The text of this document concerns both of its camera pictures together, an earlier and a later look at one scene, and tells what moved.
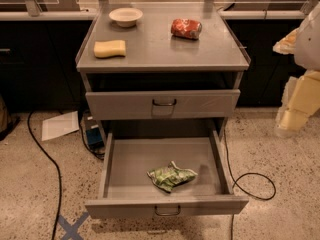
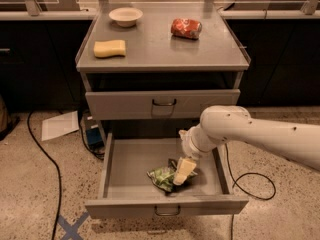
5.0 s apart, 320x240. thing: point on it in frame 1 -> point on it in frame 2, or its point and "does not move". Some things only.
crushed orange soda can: [186, 28] does not move
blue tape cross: [72, 230] does not move
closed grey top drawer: [163, 104] does not move
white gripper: [308, 45] -> [190, 146]
